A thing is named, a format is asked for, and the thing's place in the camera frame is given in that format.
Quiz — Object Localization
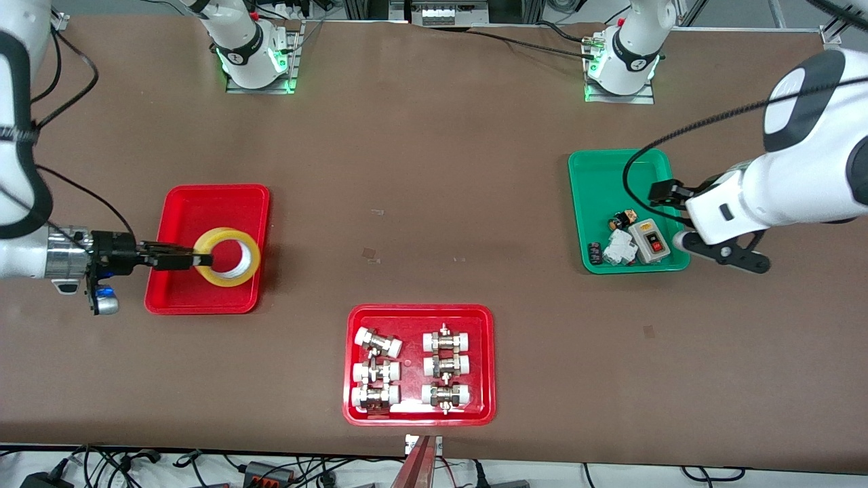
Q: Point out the metal valve white caps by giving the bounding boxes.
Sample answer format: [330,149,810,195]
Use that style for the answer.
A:
[423,354,472,379]
[352,359,401,384]
[421,381,473,414]
[355,327,403,359]
[351,384,401,411]
[423,324,473,353]

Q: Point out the aluminium frame rack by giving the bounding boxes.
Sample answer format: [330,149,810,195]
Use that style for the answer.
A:
[342,0,543,28]

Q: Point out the red tray holding valves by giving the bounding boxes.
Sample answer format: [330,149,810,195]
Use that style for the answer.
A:
[342,304,496,426]

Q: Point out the black floor cable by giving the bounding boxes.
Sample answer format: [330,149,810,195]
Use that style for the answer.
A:
[682,465,747,483]
[68,444,163,488]

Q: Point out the red plastic tray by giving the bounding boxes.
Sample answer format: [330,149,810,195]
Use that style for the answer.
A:
[144,184,271,315]

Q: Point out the black cable across table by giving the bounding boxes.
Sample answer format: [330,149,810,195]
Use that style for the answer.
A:
[468,20,611,60]

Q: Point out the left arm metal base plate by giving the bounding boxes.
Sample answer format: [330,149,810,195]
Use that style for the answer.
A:
[585,80,656,104]

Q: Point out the aluminium corner profile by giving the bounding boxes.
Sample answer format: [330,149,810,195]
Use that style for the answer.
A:
[819,0,868,49]

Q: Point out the black power adapter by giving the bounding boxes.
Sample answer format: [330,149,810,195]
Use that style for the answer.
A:
[19,472,72,488]

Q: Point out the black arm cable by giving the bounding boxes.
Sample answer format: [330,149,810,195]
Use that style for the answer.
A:
[623,73,868,228]
[0,27,136,238]

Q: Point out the yellow packing tape roll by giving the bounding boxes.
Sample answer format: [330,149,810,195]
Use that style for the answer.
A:
[193,228,261,287]

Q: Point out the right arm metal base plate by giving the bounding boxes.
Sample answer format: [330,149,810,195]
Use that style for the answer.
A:
[226,19,304,94]

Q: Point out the green plastic tray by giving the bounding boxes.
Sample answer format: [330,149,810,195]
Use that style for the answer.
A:
[568,149,691,275]

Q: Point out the reddish metal bar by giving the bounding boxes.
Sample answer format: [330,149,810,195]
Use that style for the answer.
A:
[390,437,438,488]

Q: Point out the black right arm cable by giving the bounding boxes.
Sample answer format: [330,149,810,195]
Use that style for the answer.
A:
[0,27,136,238]

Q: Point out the grey on-off switch box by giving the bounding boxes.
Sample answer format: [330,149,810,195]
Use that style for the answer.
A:
[628,218,672,265]

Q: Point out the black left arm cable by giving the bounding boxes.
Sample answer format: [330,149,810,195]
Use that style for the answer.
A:
[623,73,868,228]

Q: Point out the white circuit breaker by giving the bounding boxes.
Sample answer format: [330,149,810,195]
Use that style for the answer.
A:
[603,229,639,266]

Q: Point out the black adapter orange plugs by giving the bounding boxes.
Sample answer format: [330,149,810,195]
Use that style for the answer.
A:
[243,461,297,486]

